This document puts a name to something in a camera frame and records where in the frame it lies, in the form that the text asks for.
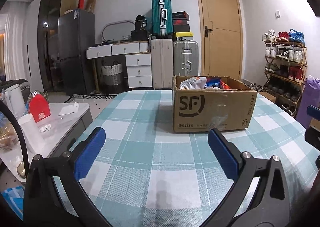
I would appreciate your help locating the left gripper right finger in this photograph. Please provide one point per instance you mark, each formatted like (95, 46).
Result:
(270, 204)

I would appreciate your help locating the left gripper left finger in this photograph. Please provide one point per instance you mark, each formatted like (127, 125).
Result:
(44, 206)

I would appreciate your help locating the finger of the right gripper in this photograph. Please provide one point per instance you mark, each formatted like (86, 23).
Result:
(312, 136)
(313, 111)

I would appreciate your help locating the purple plastic bag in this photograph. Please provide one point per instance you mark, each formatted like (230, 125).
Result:
(310, 96)

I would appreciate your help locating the small brown shoe box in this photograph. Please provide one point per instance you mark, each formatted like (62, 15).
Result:
(268, 96)

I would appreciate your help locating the wooden shoe rack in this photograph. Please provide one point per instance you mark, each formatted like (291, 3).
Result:
(285, 71)

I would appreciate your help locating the white side table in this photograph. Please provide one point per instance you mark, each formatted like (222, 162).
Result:
(64, 131)

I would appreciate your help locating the brown cardboard box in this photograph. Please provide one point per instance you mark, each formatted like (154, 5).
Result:
(201, 110)

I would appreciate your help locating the teal plaid tablecloth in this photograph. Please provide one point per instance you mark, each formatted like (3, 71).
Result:
(148, 175)

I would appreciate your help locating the blue snack bag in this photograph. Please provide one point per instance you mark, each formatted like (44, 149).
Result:
(212, 82)

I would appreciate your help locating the white kettle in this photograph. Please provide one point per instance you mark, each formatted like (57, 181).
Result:
(15, 101)

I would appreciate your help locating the beige dotted rug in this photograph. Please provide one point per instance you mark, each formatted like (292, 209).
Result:
(89, 97)

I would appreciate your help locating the white red chip bag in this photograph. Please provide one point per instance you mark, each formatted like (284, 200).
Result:
(193, 83)

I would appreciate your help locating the wooden door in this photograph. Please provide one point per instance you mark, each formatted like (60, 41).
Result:
(221, 38)

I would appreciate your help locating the silver grey suitcase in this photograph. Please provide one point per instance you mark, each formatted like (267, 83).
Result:
(186, 58)

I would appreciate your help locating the woven laundry basket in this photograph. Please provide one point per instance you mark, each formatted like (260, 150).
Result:
(113, 78)

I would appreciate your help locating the stacked shoe boxes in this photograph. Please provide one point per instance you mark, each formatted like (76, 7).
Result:
(181, 27)

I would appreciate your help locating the beige suitcase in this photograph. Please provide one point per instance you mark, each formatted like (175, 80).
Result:
(162, 63)

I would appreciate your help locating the white drawer desk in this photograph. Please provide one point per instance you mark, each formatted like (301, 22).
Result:
(137, 60)

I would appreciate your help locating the teal suitcase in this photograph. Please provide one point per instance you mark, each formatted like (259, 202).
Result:
(162, 25)

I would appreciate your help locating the dark grey refrigerator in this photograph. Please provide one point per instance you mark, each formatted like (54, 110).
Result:
(76, 33)

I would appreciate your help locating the white light switch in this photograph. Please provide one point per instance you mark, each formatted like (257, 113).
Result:
(277, 14)

